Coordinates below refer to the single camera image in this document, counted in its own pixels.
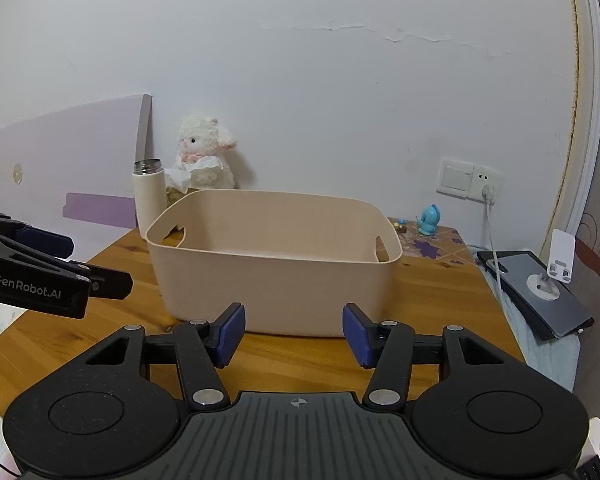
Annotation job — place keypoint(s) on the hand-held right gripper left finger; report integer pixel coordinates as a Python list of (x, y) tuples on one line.
[(231, 335)]

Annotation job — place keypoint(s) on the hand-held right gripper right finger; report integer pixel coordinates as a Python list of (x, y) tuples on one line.
[(357, 335)]

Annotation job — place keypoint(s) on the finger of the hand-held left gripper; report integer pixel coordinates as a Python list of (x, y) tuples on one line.
[(45, 242), (110, 284)]

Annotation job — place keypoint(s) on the pink plastic storage bin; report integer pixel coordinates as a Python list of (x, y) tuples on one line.
[(280, 285)]

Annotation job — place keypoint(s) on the white bedding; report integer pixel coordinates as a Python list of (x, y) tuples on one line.
[(0, 330)]

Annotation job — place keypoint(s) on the lilac bed headboard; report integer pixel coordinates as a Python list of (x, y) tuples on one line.
[(70, 160)]

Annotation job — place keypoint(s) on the white thermos bottle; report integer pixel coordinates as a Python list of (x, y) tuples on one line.
[(149, 200)]

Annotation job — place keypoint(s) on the small blue trinket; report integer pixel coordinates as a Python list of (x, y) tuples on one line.
[(401, 224)]

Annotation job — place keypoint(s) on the purple flower patterned mat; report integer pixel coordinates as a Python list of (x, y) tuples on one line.
[(440, 247)]

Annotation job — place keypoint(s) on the blue cartoon figurine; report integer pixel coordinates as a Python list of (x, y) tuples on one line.
[(429, 220)]

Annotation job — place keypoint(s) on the white plush sheep toy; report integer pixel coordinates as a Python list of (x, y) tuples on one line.
[(205, 155)]

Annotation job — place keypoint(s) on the light blue cloth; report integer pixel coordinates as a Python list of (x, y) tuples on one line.
[(545, 355)]

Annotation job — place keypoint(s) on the white power plug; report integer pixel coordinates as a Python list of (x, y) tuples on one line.
[(488, 195)]

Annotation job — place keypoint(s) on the grey tablet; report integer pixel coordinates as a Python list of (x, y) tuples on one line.
[(555, 315)]

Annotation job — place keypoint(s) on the white phone stand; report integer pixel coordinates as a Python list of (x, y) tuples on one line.
[(560, 255)]

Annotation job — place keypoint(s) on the white wall switch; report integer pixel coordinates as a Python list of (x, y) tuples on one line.
[(455, 177)]

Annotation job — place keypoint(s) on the white wall socket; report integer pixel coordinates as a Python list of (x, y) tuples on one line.
[(489, 180)]

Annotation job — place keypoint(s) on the white door frame trim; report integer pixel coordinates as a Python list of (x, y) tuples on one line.
[(585, 110)]

